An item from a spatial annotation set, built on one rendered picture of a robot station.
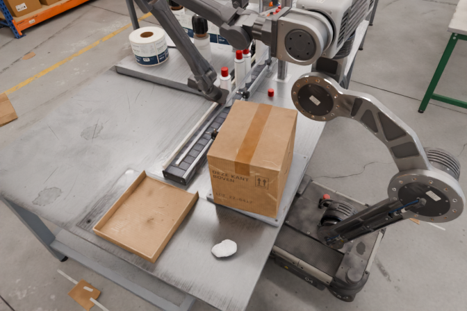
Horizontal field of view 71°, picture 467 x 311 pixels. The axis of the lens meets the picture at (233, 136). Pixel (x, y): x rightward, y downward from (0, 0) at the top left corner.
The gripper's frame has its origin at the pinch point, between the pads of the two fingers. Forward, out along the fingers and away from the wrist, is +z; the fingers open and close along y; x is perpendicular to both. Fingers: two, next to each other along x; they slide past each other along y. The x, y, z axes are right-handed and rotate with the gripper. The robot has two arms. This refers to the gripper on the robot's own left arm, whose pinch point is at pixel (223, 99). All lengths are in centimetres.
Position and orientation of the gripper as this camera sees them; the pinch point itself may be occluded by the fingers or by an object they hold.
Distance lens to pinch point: 156.9
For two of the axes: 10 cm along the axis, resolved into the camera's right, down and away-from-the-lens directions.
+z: 3.1, 1.4, 9.4
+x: -3.2, 9.5, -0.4
